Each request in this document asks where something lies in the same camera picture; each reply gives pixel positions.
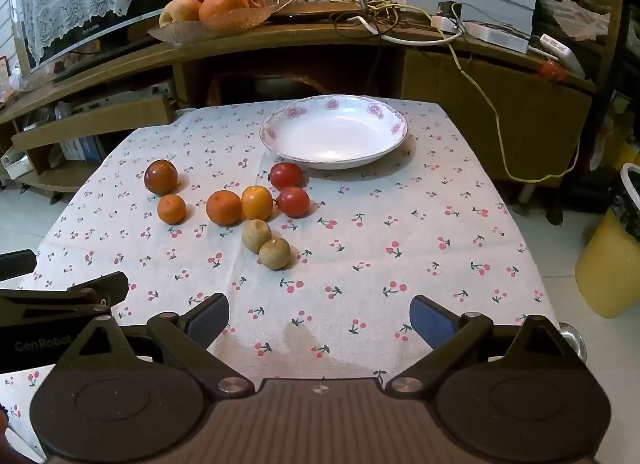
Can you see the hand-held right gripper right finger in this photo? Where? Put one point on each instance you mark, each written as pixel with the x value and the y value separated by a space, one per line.
pixel 431 320

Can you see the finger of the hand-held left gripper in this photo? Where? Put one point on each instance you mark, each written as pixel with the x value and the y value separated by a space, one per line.
pixel 15 264
pixel 107 286

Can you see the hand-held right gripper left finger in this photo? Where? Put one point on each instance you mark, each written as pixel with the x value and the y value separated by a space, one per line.
pixel 207 320

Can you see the pale brown round fruit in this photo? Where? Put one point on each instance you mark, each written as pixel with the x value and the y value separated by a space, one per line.
pixel 256 235

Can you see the small orange tangerine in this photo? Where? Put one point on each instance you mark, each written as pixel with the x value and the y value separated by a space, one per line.
pixel 171 209

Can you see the large dark red tomato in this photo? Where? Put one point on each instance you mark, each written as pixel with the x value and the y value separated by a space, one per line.
pixel 161 177

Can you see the small red tomato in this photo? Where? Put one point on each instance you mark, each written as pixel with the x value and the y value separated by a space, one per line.
pixel 286 175
pixel 293 201

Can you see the white floral-rimmed plate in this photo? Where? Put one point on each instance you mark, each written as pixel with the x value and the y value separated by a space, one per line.
pixel 335 139

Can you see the cherry-printed white tablecloth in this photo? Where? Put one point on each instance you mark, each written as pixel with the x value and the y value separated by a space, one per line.
pixel 350 244

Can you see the blue and white box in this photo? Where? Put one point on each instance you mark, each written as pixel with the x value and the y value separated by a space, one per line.
pixel 77 150

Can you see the yellow bucket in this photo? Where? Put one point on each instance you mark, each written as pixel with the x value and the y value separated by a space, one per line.
pixel 607 269

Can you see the wooden television cabinet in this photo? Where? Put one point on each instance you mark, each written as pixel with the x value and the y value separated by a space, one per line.
pixel 450 94

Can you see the black bin bag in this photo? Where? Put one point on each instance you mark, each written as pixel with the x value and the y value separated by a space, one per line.
pixel 631 209

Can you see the curved television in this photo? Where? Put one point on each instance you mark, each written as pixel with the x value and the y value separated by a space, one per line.
pixel 115 27

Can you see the small red-orange ball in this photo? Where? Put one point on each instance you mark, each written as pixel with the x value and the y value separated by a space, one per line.
pixel 551 70

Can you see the yellow apple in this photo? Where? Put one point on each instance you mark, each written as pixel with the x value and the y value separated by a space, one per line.
pixel 176 12

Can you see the white power strip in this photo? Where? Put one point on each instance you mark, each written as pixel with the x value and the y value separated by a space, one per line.
pixel 495 34

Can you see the glass fruit tray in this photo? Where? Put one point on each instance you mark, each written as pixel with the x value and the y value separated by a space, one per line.
pixel 240 19

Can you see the white handheld device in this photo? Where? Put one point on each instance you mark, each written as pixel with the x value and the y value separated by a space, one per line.
pixel 562 52

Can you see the white crumpled cloth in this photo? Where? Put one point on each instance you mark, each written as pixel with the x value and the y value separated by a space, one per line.
pixel 575 17

